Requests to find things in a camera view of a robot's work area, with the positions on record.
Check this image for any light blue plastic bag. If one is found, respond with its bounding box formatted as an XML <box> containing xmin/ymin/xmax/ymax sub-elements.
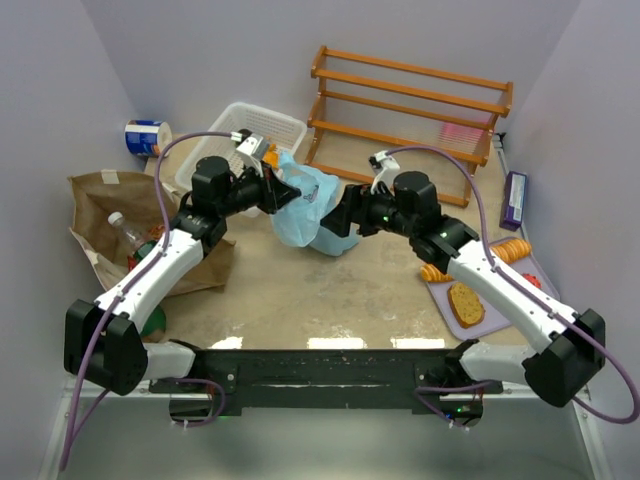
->
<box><xmin>271</xmin><ymin>151</ymin><xmax>359</xmax><ymax>257</ymax></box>

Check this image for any red snack chip bag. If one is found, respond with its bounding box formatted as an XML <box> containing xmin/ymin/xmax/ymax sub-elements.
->
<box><xmin>127</xmin><ymin>224</ymin><xmax>165</xmax><ymax>271</ymax></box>

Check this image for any clear water bottle green label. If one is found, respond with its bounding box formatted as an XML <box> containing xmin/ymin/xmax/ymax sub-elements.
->
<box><xmin>108</xmin><ymin>211</ymin><xmax>147</xmax><ymax>255</ymax></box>

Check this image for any brown paper grocery bag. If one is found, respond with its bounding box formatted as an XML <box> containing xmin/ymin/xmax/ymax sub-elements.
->
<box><xmin>68</xmin><ymin>170</ymin><xmax>234</xmax><ymax>296</ymax></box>

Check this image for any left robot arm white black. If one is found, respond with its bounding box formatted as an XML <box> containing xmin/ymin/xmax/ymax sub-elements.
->
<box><xmin>63</xmin><ymin>156</ymin><xmax>301</xmax><ymax>396</ymax></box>

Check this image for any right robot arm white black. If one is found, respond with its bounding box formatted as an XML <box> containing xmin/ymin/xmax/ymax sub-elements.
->
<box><xmin>321</xmin><ymin>172</ymin><xmax>605</xmax><ymax>407</ymax></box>

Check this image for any orange food piece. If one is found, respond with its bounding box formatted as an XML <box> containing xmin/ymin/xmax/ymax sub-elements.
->
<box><xmin>263</xmin><ymin>144</ymin><xmax>279</xmax><ymax>168</ymax></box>

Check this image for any white plastic basket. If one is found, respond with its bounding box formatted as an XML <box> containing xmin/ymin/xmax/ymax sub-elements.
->
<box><xmin>174</xmin><ymin>102</ymin><xmax>307</xmax><ymax>190</ymax></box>

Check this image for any wooden orange shelf rack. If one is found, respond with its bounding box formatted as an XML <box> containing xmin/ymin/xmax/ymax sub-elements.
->
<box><xmin>304</xmin><ymin>45</ymin><xmax>514</xmax><ymax>183</ymax></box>

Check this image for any blue white paper roll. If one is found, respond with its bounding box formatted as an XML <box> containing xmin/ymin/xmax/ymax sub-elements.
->
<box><xmin>124</xmin><ymin>120</ymin><xmax>173</xmax><ymax>158</ymax></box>

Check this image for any bread slice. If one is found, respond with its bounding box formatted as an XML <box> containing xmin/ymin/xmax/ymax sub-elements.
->
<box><xmin>447</xmin><ymin>282</ymin><xmax>485</xmax><ymax>329</ymax></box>

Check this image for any purple box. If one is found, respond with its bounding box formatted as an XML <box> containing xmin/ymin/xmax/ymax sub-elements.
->
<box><xmin>499</xmin><ymin>171</ymin><xmax>528</xmax><ymax>231</ymax></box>

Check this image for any lavender plastic tray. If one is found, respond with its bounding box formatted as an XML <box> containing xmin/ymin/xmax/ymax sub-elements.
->
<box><xmin>426</xmin><ymin>236</ymin><xmax>560</xmax><ymax>340</ymax></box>

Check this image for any green plastic bag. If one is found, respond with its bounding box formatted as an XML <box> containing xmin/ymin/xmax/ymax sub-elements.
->
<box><xmin>140</xmin><ymin>305</ymin><xmax>167</xmax><ymax>343</ymax></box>

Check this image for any red frosted donut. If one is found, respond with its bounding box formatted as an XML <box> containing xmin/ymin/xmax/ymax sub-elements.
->
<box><xmin>522</xmin><ymin>273</ymin><xmax>542</xmax><ymax>289</ymax></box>

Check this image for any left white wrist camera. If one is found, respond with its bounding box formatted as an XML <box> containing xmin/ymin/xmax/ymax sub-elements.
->
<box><xmin>231</xmin><ymin>129</ymin><xmax>271</xmax><ymax>177</ymax></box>

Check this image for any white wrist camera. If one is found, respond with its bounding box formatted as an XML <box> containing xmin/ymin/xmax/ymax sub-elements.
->
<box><xmin>369</xmin><ymin>151</ymin><xmax>400</xmax><ymax>194</ymax></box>
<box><xmin>231</xmin><ymin>129</ymin><xmax>271</xmax><ymax>177</ymax></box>

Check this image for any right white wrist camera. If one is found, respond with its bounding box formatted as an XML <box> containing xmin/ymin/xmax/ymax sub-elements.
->
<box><xmin>369</xmin><ymin>151</ymin><xmax>400</xmax><ymax>194</ymax></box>

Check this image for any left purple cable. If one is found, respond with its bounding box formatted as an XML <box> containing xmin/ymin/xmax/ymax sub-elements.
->
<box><xmin>58</xmin><ymin>130</ymin><xmax>241</xmax><ymax>472</ymax></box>

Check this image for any black base frame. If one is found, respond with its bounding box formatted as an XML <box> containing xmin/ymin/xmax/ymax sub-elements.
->
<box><xmin>150</xmin><ymin>347</ymin><xmax>502</xmax><ymax>427</ymax></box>

